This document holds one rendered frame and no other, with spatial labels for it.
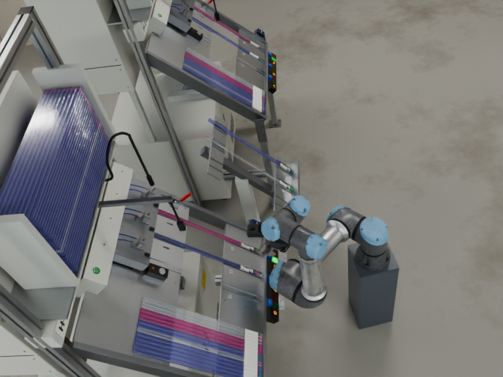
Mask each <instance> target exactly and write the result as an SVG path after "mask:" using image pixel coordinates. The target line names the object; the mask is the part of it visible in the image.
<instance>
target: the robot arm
mask: <svg viewBox="0 0 503 377"><path fill-rule="evenodd" d="M310 209H311V204H310V203H309V201H308V200H307V199H306V198H305V197H303V196H300V195H297V196H294V197H293V198H292V199H291V200H290V201H289V203H288V204H287V205H286V206H284V207H283V208H281V209H280V210H279V211H277V212H276V213H275V214H274V215H272V216H270V217H268V219H267V220H265V221H264V222H263V223H262V224H248V227H247V236H248V237H263V238H262V242H261V244H260V247H259V250H258V251H259V252H258V253H259V255H260V256H264V255H267V256H275V255H276V253H275V252H273V248H275V249H278V250H280V252H283V253H285V252H286V251H287V249H288V248H289V247H290V246H293V247H295V248H296V249H298V253H299V256H298V257H297V258H291V259H289V260H288V261H287V262H285V261H279V262H278V263H277V264H276V265H275V267H274V269H273V270H272V273H271V275H270V278H269V285H270V286H271V287H272V288H273V289H274V290H275V291H276V292H278V293H280V294H281V295H283V296H284V297H285V298H287V299H289V300H290V301H292V302H293V303H294V304H296V305H298V306H299V307H302V308H306V309H311V308H315V307H318V306H320V305H321V304H322V303H323V302H324V301H325V299H326V295H327V288H326V284H325V283H324V281H323V268H322V261H323V260H324V259H325V258H326V257H327V256H328V255H329V254H330V253H331V252H332V251H333V250H334V249H335V248H336V247H337V246H338V244H339V243H340V242H346V241H347V240H348V239H352V240H353V241H355V242H358V243H359V244H360V245H359V246H358V247H357V249H356V260H357V262H358V264H359V265H360V266H361V267H363V268H364V269H367V270H370V271H378V270H380V269H383V268H385V267H386V266H387V265H388V263H389V260H390V250H389V249H388V246H387V243H388V228H387V225H386V224H385V222H384V221H383V220H381V219H380V218H377V217H372V218H371V217H368V218H366V217H365V216H363V215H361V214H359V213H357V212H355V211H353V210H351V208H349V207H345V206H342V205H340V206H336V207H335V208H334V209H333V210H332V211H331V212H330V214H329V215H328V217H327V219H326V229H325V230H324V231H323V232H322V233H321V234H320V235H319V234H317V233H314V232H312V231H310V230H309V229H307V228H305V227H303V226H302V225H300V223H301V221H302V220H303V219H304V217H305V216H306V215H307V214H308V212H309V211H310ZM286 248H287V249H286ZM285 249H286V250H285Z"/></svg>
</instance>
